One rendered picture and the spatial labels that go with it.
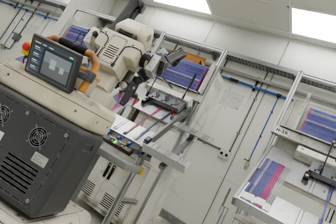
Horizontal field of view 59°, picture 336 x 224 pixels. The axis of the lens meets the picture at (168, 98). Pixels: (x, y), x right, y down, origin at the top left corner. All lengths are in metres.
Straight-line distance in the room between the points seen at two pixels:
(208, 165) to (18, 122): 3.06
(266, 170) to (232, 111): 2.06
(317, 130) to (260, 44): 2.35
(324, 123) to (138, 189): 1.54
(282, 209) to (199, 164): 2.23
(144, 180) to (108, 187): 0.34
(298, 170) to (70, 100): 1.70
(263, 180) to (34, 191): 1.45
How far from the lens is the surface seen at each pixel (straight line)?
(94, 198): 2.77
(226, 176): 4.02
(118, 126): 2.45
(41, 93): 1.37
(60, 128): 1.29
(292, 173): 2.34
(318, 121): 2.53
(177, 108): 2.59
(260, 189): 2.10
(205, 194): 4.06
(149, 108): 2.68
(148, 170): 2.54
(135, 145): 2.29
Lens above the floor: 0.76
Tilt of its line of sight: 10 degrees up
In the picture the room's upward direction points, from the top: 28 degrees clockwise
